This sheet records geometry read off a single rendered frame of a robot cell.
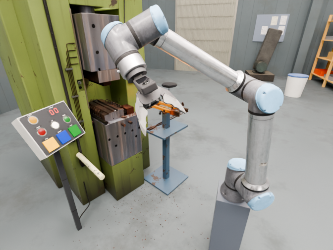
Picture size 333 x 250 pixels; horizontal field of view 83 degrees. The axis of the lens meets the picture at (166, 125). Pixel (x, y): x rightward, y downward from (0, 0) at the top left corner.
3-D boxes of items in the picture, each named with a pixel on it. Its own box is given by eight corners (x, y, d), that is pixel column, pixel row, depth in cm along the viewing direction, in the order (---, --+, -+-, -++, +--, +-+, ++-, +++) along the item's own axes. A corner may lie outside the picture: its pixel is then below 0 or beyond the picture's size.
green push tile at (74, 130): (82, 132, 139) (76, 123, 138) (74, 137, 133) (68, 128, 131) (80, 133, 140) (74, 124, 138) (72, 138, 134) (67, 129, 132)
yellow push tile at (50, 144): (59, 146, 123) (52, 136, 121) (50, 152, 116) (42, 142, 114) (58, 147, 123) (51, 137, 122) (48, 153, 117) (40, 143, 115)
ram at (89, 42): (131, 66, 171) (127, 16, 154) (91, 72, 147) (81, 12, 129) (108, 62, 198) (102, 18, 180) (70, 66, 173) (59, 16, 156)
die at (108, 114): (124, 116, 183) (123, 107, 179) (105, 122, 170) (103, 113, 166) (102, 105, 209) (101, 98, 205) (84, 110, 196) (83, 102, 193)
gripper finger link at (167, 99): (186, 107, 67) (162, 96, 66) (189, 104, 61) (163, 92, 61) (182, 115, 67) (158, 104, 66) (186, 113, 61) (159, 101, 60)
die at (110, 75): (120, 79, 167) (119, 68, 163) (99, 83, 154) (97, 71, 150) (97, 73, 193) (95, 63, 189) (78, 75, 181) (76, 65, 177)
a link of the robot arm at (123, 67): (140, 49, 59) (112, 63, 58) (147, 62, 59) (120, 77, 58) (141, 61, 68) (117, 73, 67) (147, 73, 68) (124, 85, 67)
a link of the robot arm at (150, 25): (154, 4, 66) (124, 23, 67) (160, -1, 56) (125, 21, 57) (166, 31, 71) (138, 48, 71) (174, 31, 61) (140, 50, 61)
